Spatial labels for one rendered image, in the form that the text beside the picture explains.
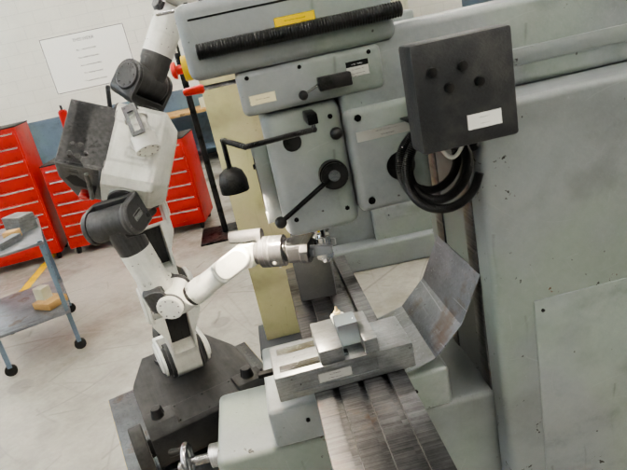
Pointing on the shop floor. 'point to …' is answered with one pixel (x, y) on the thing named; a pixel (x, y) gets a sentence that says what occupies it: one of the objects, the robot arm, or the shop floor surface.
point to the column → (550, 272)
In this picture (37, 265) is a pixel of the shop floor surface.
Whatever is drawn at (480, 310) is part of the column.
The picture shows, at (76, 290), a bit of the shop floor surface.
